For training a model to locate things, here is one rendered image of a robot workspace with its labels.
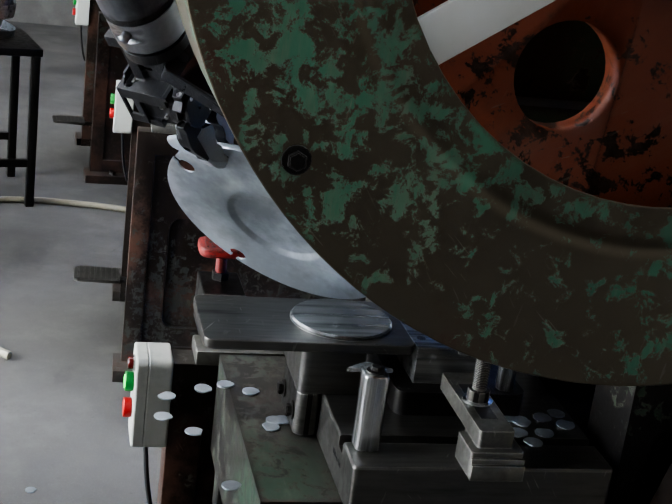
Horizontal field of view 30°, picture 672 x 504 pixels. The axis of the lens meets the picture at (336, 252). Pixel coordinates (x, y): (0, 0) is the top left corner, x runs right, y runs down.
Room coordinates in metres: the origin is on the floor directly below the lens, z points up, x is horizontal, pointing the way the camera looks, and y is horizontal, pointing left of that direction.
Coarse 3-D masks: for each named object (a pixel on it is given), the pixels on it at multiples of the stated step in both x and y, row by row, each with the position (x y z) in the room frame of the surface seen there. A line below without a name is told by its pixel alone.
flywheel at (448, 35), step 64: (448, 0) 0.97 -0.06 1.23; (512, 0) 0.98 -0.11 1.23; (576, 0) 1.04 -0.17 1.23; (640, 0) 1.06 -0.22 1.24; (448, 64) 1.02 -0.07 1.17; (512, 64) 1.03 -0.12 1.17; (640, 64) 1.06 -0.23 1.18; (512, 128) 1.03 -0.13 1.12; (576, 128) 1.05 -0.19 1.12; (640, 128) 1.06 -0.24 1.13; (640, 192) 1.06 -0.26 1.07
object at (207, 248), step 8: (200, 240) 1.71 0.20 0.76; (208, 240) 1.71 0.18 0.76; (200, 248) 1.68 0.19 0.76; (208, 248) 1.68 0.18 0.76; (216, 248) 1.68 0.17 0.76; (208, 256) 1.68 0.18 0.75; (216, 256) 1.68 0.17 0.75; (224, 256) 1.68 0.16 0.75; (232, 256) 1.68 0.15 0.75; (240, 256) 1.69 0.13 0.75; (216, 264) 1.70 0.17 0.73; (224, 264) 1.70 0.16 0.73; (224, 272) 1.70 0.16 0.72
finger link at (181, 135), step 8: (184, 120) 1.26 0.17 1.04; (176, 128) 1.26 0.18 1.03; (184, 128) 1.25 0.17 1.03; (192, 128) 1.26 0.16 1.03; (200, 128) 1.28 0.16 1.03; (176, 136) 1.27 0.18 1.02; (184, 136) 1.26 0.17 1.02; (192, 136) 1.27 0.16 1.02; (184, 144) 1.27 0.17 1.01; (192, 144) 1.27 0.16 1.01; (200, 144) 1.28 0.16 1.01; (192, 152) 1.28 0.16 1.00; (200, 152) 1.28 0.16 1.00
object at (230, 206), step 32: (192, 160) 1.38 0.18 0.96; (192, 192) 1.44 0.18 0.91; (224, 192) 1.40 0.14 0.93; (256, 192) 1.37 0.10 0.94; (224, 224) 1.46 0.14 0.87; (256, 224) 1.43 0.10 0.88; (288, 224) 1.40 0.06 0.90; (256, 256) 1.48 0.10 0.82; (288, 256) 1.45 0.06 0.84; (320, 288) 1.46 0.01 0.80; (352, 288) 1.43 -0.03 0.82
